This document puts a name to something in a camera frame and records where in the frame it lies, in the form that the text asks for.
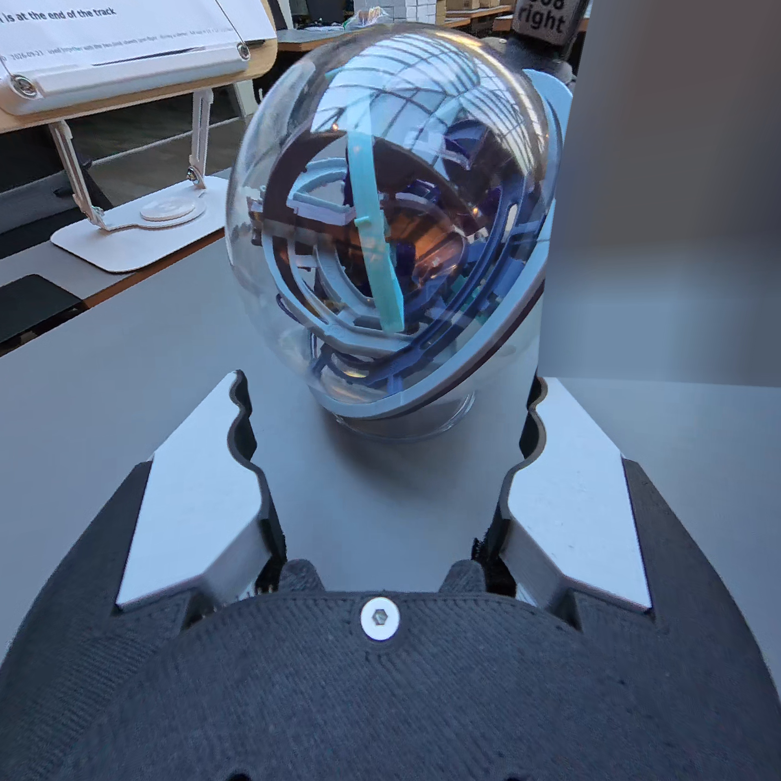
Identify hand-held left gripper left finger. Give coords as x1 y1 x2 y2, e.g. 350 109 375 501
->
115 369 289 613

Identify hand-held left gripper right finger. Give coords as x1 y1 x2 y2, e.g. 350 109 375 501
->
471 376 654 613

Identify clear plastic ball stand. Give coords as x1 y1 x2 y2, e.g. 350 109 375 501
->
332 390 476 441

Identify clear plastic maze ball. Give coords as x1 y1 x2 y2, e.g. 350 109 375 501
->
226 21 574 422

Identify black flat pad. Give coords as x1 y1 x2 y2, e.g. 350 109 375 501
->
0 275 84 344

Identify white document stand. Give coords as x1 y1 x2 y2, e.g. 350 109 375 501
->
0 0 278 273

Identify printed instruction sheet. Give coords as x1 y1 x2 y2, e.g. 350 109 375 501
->
0 0 277 71

